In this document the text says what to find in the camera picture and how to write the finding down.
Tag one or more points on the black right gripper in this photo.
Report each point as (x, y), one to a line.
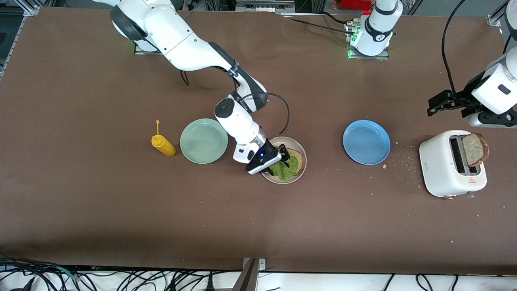
(276, 151)

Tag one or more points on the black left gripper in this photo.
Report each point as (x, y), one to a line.
(465, 98)

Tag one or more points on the green lettuce leaf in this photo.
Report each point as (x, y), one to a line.
(287, 167)

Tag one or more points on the brown bread slice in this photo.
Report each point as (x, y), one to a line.
(298, 155)
(474, 149)

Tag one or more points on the yellow squeeze bottle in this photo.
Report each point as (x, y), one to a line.
(164, 146)

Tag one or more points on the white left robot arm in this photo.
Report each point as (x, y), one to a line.
(377, 28)

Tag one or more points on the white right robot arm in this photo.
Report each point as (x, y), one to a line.
(181, 40)

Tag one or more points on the beige plate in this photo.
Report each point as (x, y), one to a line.
(303, 161)

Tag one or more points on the light green plate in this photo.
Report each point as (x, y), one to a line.
(204, 141)

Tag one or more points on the blue plate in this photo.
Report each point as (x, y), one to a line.
(366, 142)

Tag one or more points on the white toaster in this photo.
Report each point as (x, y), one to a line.
(440, 169)

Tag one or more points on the red box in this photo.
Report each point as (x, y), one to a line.
(355, 4)

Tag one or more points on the black power plug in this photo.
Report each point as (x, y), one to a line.
(210, 285)

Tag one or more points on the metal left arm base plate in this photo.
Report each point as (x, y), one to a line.
(383, 57)

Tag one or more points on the metal table corner bracket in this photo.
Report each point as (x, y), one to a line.
(494, 22)
(32, 11)

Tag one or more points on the metal table edge bracket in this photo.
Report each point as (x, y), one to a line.
(253, 266)

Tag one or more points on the grey metal frame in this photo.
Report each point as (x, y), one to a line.
(262, 6)

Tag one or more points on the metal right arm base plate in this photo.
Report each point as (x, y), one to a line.
(141, 51)

